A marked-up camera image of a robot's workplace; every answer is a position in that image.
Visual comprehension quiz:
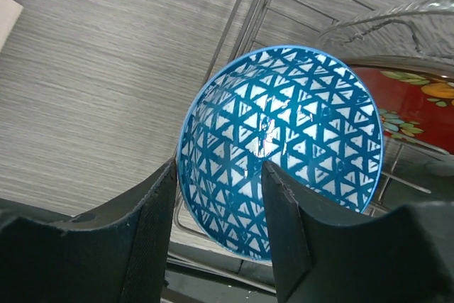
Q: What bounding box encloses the blue patterned bowl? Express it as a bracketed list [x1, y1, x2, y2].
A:
[176, 45, 384, 261]

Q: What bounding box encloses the clear glass plate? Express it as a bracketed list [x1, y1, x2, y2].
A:
[314, 0, 453, 65]

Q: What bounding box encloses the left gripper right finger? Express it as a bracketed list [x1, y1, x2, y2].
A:
[261, 161, 453, 302]

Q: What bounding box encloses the beige folder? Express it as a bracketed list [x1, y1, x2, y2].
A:
[0, 0, 23, 51]

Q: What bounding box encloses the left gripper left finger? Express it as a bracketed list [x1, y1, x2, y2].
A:
[1, 160, 177, 302]

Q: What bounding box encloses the red floral plate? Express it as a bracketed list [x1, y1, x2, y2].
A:
[353, 66, 453, 154]

